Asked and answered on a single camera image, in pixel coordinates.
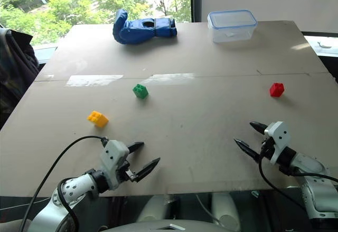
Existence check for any yellow toy brick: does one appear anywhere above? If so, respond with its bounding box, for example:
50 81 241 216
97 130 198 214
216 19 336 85
87 110 109 128

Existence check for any dark jacket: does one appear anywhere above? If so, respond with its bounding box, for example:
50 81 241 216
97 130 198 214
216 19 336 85
0 27 40 129

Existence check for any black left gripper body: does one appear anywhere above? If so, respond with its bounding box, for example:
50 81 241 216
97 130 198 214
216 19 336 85
115 160 138 184

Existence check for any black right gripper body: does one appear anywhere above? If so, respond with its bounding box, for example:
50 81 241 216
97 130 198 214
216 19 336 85
259 134 276 161

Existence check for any green toy brick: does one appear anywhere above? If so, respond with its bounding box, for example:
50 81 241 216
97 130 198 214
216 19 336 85
132 83 149 100

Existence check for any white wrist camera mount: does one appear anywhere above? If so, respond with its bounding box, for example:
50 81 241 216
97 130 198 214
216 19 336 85
264 121 292 165
100 140 130 191

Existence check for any red toy brick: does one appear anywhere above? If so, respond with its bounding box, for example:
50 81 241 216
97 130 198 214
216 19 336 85
269 82 285 98

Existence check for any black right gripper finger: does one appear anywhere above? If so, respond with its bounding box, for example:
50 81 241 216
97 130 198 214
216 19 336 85
233 138 262 163
249 121 268 135

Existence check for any blue boxing glove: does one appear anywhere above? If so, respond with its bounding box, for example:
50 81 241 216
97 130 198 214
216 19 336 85
112 8 178 45

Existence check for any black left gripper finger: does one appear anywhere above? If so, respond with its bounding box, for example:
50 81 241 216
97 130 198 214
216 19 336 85
134 157 161 183
126 142 145 154

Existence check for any white robot leg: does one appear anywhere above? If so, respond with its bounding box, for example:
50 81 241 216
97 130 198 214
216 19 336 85
136 194 170 224
211 192 241 231

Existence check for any clear plastic container blue lid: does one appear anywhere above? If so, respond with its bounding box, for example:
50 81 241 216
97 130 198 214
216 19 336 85
207 10 258 44

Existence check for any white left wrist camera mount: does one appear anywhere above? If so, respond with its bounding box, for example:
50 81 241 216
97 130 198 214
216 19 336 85
100 140 130 191

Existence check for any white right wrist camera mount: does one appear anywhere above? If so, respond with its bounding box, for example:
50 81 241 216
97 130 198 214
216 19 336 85
264 121 292 165

